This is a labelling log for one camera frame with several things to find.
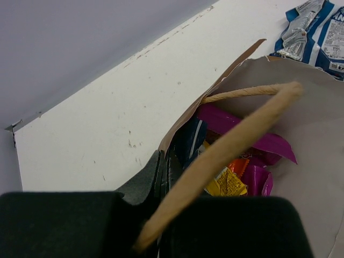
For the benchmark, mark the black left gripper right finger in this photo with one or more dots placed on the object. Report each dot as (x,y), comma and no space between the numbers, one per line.
(236,227)

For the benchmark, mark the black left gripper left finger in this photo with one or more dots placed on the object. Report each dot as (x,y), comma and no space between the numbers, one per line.
(79,224)

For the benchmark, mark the brown paper bag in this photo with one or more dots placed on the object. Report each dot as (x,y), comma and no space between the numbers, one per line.
(302,104)

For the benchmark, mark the blue white snack bag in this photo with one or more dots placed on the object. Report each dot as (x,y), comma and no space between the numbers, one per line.
(314,35)

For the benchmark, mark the yellow snack packet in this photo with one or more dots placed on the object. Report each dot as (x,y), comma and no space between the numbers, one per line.
(225,184)

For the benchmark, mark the small magenta snack packet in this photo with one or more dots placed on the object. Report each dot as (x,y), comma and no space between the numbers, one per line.
(258,180)

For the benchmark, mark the orange snack packet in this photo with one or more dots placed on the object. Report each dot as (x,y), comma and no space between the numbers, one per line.
(238,166)

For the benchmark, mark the dark blue snack packet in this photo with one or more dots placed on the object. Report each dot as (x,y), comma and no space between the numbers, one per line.
(188,139)

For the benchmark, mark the magenta snack wrapper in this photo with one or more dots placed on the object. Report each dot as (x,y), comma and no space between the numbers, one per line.
(248,135)

